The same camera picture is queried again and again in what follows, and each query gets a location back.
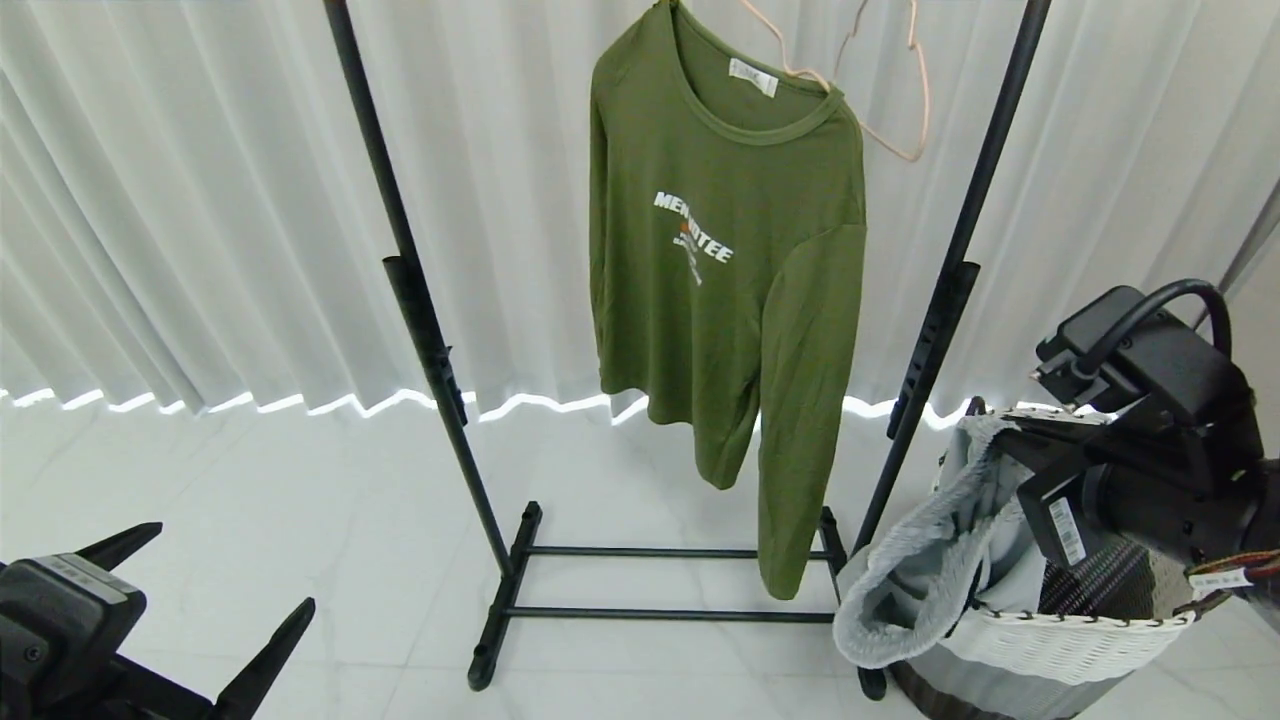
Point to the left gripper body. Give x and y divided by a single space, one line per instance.
160 700

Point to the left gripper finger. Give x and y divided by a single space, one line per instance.
265 670
120 545

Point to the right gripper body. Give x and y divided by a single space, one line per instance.
1140 505

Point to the pink clothes hanger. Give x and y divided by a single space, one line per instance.
790 55
920 110

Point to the green long-sleeved shirt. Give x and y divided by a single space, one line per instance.
720 330

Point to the white laundry basket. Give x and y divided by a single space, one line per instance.
1060 640

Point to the black clothes rack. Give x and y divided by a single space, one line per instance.
420 310

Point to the white curtain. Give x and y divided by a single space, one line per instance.
200 200

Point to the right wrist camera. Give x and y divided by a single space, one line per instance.
1160 370

